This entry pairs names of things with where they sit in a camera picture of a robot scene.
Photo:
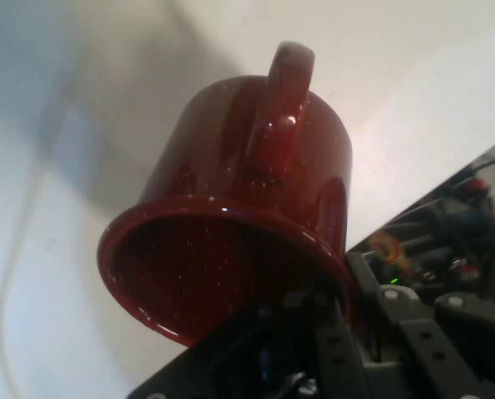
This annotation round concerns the red speckled enamel mug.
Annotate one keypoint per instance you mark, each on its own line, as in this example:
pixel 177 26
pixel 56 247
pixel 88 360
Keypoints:
pixel 214 166

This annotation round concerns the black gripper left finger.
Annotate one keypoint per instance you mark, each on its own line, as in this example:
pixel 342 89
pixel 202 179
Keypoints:
pixel 280 357

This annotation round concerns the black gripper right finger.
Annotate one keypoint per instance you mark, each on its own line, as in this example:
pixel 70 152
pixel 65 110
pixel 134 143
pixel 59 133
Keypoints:
pixel 434 345

